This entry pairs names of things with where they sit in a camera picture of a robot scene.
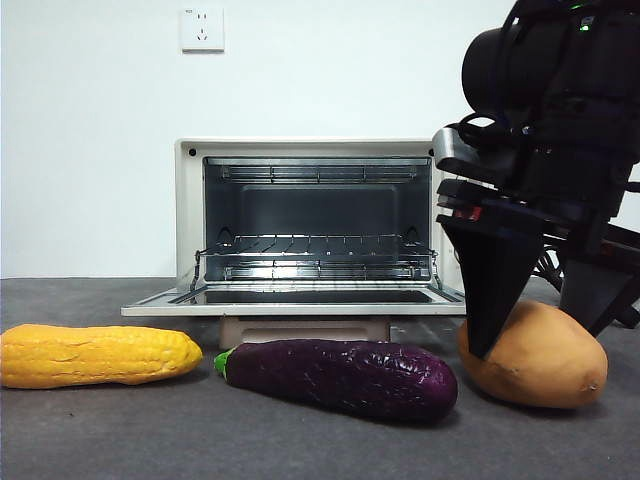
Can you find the white wall socket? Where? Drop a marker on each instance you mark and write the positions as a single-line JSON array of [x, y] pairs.
[[202, 30]]

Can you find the purple eggplant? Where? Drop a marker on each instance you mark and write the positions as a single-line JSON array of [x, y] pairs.
[[340, 380]]

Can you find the white Toshiba toaster oven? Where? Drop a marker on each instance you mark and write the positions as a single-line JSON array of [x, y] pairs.
[[190, 225]]

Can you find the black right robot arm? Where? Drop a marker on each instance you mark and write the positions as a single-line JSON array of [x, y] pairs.
[[510, 65]]

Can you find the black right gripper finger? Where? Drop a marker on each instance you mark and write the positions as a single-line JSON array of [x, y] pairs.
[[592, 290], [495, 280]]

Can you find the yellow corn cob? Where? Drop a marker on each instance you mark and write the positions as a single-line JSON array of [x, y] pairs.
[[100, 357]]

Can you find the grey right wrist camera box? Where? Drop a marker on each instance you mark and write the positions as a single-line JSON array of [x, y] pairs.
[[450, 145]]

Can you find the brown potato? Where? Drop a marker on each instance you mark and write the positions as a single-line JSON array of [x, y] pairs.
[[540, 360]]

